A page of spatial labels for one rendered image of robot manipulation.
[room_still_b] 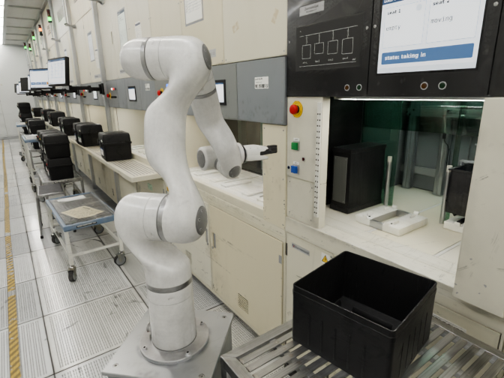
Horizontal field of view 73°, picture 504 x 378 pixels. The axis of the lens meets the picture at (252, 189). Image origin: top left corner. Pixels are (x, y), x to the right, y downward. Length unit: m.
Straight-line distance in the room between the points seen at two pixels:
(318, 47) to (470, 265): 0.86
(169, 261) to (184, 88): 0.42
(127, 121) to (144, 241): 3.28
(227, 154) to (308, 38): 0.56
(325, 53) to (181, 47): 0.63
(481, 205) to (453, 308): 0.35
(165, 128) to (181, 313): 0.47
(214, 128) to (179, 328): 0.60
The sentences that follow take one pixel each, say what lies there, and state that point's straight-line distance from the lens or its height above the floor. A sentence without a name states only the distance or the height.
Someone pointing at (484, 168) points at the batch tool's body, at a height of 1.24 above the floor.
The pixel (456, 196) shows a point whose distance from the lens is 1.56.
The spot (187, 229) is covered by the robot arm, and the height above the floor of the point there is 1.12.
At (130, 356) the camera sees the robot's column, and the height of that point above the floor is 0.76.
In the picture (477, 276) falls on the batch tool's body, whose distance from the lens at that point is 1.08.
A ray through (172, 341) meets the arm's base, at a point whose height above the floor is 0.80.
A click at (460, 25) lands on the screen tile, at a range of 1.08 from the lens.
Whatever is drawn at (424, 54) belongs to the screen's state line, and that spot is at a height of 1.51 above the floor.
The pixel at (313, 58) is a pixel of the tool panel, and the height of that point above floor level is 1.54.
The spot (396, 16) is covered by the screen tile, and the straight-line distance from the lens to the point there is 1.18.
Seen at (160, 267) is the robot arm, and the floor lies 1.01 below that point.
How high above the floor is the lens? 1.43
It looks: 16 degrees down
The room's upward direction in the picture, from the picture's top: 1 degrees counter-clockwise
